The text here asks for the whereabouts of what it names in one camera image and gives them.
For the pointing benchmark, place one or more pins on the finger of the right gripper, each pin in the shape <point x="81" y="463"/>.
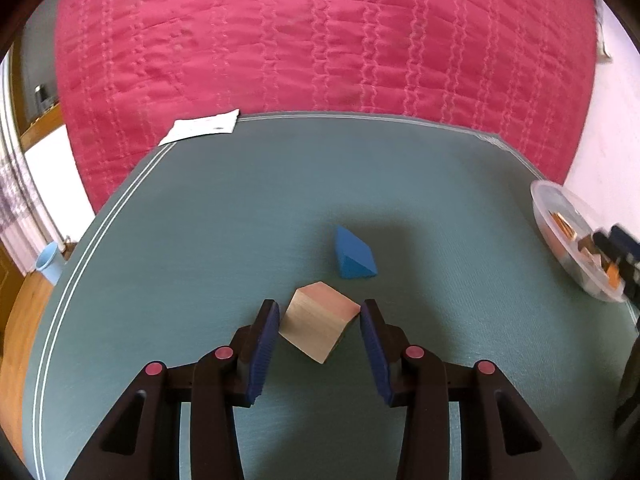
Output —
<point x="624" y="241"/>
<point x="600" y="239"/>

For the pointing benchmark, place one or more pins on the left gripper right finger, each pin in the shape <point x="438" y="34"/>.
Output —
<point x="501" y="436"/>

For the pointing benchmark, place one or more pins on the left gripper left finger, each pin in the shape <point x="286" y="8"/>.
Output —
<point x="139" y="438"/>

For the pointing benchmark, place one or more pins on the clear plastic bowl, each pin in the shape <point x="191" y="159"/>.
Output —
<point x="581" y="260"/>

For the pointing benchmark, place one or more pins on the orange wooden block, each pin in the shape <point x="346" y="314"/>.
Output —
<point x="564" y="226"/>

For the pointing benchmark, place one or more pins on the natural wooden cube block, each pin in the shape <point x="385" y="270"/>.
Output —
<point x="316" y="318"/>

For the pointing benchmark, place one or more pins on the blue wooden wedge block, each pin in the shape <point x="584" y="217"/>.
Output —
<point x="354" y="257"/>

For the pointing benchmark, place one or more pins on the light blue cup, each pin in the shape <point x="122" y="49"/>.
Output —
<point x="50" y="263"/>

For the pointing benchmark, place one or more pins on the red quilted blanket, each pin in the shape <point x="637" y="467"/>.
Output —
<point x="128" y="69"/>

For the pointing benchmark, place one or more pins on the white curtain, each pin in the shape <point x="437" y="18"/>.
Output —
<point x="26" y="225"/>

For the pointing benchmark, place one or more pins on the white paper card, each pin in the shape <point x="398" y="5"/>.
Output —
<point x="183" y="129"/>

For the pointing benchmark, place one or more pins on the wooden window frame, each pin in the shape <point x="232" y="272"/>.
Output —
<point x="34" y="96"/>

